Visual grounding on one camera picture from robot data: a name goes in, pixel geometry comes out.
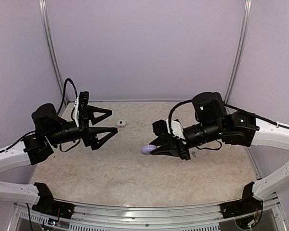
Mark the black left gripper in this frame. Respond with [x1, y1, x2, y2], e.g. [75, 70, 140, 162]
[47, 105, 118, 150]

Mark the purple round earbud case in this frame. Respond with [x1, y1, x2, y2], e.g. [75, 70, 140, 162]
[140, 144, 157, 155]

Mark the white earbud charging case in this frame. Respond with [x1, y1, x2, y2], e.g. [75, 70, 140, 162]
[116, 120, 127, 128]

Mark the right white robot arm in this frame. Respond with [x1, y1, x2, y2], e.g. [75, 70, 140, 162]
[141, 92, 289, 214]

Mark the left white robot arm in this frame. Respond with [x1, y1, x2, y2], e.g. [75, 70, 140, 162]
[0, 103, 118, 214]

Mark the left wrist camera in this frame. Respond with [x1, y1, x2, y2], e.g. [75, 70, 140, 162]
[72, 91, 89, 128]

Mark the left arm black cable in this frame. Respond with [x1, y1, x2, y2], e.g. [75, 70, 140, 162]
[56, 77, 79, 114]

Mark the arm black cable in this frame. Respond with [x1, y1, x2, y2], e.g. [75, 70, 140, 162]
[167, 100, 289, 133]
[56, 77, 79, 114]

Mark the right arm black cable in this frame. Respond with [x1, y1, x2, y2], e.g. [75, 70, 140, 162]
[167, 100, 289, 133]

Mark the front aluminium rail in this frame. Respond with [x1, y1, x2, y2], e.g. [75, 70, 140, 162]
[7, 189, 286, 231]

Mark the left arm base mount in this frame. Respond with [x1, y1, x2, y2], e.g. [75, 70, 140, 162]
[32, 182, 75, 219]

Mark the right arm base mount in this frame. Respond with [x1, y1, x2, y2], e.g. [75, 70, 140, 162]
[220, 181, 263, 218]

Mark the left aluminium frame post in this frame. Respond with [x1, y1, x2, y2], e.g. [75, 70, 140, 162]
[38, 0, 69, 106]

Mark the aluminium frame post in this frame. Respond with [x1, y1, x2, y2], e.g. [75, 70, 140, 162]
[224, 0, 252, 103]
[38, 0, 69, 106]

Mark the right aluminium frame post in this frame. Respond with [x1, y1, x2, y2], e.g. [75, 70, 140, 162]
[224, 0, 252, 103]

